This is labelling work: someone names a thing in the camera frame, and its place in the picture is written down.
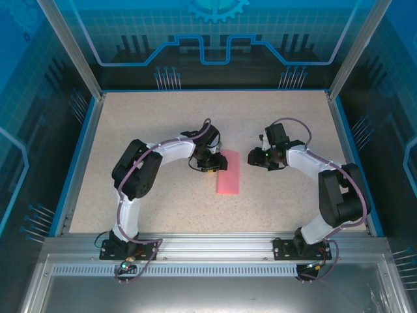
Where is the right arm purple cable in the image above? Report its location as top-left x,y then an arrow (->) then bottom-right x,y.
270,117 -> 372,284

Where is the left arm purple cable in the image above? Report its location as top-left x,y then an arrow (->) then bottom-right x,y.
113,117 -> 213,284

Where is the slotted grey cable duct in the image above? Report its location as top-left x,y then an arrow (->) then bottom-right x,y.
51,264 -> 302,276

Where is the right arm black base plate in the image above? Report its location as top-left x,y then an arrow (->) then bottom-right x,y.
272,237 -> 333,261

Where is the aluminium frame post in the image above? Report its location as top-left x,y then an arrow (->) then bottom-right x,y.
35,0 -> 107,100
326,0 -> 392,100

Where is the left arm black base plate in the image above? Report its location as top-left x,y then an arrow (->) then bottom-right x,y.
100,239 -> 164,261

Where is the wide aluminium mounting rail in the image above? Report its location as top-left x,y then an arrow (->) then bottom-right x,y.
38,231 -> 392,261

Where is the aluminium table side rail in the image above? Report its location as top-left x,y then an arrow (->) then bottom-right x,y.
53,93 -> 107,237
327,93 -> 374,237

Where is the pink cloth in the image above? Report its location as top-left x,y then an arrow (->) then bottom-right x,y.
215,148 -> 241,196

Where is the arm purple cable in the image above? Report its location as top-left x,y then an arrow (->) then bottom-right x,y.
113,117 -> 213,284
270,117 -> 372,284

